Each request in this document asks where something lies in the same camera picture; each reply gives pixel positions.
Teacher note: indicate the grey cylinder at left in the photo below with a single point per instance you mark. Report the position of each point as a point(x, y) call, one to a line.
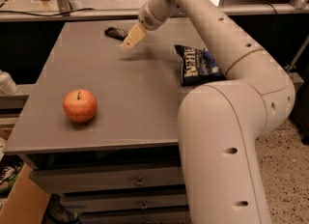
point(7, 85)

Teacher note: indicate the middle grey drawer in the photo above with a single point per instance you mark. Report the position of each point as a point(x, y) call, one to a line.
point(123, 202)

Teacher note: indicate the grey metal rail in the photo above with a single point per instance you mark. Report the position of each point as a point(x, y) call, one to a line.
point(93, 14)

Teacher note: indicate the bottom grey drawer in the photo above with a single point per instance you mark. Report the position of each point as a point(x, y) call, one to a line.
point(175, 216)

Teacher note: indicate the grey drawer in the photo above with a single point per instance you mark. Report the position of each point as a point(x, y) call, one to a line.
point(123, 202)
point(97, 179)
point(175, 216)

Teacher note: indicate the cardboard box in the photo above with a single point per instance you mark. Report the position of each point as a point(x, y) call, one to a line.
point(26, 203)

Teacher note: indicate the colourful package on floor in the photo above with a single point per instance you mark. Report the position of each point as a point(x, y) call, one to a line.
point(10, 168)

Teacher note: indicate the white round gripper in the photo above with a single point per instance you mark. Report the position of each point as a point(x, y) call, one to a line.
point(151, 16)

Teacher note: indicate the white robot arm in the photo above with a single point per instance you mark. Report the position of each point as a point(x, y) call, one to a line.
point(219, 122)

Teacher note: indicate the blue chip bag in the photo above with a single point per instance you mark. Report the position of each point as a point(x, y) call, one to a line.
point(198, 66)

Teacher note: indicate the grey drawer cabinet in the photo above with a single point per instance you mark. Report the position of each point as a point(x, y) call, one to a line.
point(100, 126)

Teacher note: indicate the top grey drawer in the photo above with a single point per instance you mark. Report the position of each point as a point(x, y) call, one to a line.
point(97, 179)

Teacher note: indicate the red apple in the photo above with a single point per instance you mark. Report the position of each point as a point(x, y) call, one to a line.
point(80, 106)

